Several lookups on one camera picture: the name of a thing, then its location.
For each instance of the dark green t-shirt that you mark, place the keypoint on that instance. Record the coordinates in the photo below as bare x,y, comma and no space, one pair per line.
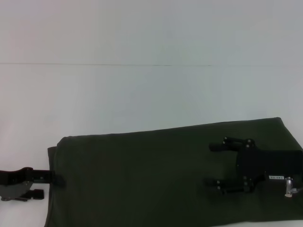
142,179

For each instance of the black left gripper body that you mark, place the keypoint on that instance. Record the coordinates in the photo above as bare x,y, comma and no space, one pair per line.
14,183

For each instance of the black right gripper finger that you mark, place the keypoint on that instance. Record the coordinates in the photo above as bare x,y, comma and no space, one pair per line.
227,144
227,185

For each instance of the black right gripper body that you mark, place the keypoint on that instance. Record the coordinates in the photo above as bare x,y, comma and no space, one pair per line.
267,163

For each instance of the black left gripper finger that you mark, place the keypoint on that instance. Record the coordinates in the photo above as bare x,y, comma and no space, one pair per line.
47,177
35,194

